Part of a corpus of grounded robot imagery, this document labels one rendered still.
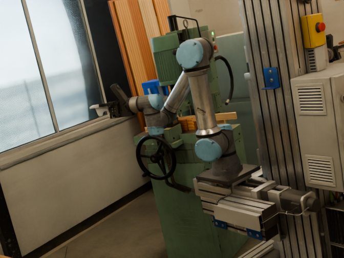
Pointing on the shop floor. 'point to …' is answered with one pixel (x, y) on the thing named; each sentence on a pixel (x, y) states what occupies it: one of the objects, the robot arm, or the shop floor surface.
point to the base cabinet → (192, 215)
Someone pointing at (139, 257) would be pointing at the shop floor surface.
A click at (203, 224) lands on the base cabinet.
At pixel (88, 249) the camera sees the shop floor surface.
